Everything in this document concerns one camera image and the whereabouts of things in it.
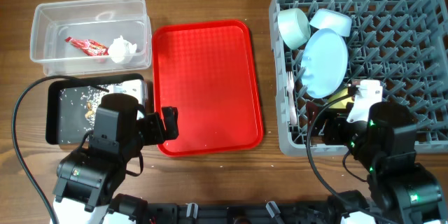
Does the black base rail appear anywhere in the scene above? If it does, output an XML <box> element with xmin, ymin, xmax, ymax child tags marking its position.
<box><xmin>104</xmin><ymin>191</ymin><xmax>386</xmax><ymax>224</ymax></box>

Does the white tissue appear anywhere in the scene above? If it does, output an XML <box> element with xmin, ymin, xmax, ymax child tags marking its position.
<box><xmin>108</xmin><ymin>36</ymin><xmax>137</xmax><ymax>64</ymax></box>

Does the white plastic fork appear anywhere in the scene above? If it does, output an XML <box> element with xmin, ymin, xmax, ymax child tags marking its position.
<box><xmin>286</xmin><ymin>71</ymin><xmax>298</xmax><ymax>125</ymax></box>

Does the black food waste tray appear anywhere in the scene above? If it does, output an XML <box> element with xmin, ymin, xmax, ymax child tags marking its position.
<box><xmin>45</xmin><ymin>73</ymin><xmax>147</xmax><ymax>145</ymax></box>

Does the grey dishwasher rack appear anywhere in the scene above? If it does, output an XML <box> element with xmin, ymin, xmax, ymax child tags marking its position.
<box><xmin>269</xmin><ymin>0</ymin><xmax>447</xmax><ymax>156</ymax></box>

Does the clear plastic bin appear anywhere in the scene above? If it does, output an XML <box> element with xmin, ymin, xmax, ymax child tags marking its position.
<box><xmin>29</xmin><ymin>0</ymin><xmax>152</xmax><ymax>76</ymax></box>

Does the yellow cup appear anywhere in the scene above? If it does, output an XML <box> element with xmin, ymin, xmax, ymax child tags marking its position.
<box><xmin>328</xmin><ymin>87</ymin><xmax>356</xmax><ymax>111</ymax></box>

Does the light blue plate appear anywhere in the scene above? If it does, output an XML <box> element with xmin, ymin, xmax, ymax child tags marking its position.
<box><xmin>300</xmin><ymin>28</ymin><xmax>348</xmax><ymax>99</ymax></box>

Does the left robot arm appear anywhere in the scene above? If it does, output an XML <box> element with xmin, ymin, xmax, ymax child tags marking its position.
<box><xmin>52</xmin><ymin>93</ymin><xmax>179</xmax><ymax>223</ymax></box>

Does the light blue bowl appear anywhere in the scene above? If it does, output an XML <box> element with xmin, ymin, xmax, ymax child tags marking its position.
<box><xmin>309</xmin><ymin>8</ymin><xmax>352</xmax><ymax>37</ymax></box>

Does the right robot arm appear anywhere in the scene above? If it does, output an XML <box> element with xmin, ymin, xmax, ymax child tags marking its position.
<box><xmin>317</xmin><ymin>101</ymin><xmax>447</xmax><ymax>223</ymax></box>

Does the red snack wrapper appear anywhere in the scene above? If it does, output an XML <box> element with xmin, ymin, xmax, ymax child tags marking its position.
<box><xmin>65</xmin><ymin>37</ymin><xmax>108</xmax><ymax>56</ymax></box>

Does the red plastic tray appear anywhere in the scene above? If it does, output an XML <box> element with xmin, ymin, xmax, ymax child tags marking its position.
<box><xmin>153</xmin><ymin>20</ymin><xmax>264</xmax><ymax>158</ymax></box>

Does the food scraps and rice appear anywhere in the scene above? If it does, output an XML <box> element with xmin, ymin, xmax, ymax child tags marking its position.
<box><xmin>58</xmin><ymin>84</ymin><xmax>116</xmax><ymax>130</ymax></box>

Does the mint green bowl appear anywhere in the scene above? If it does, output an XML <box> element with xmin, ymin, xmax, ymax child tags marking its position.
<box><xmin>278</xmin><ymin>8</ymin><xmax>311</xmax><ymax>50</ymax></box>

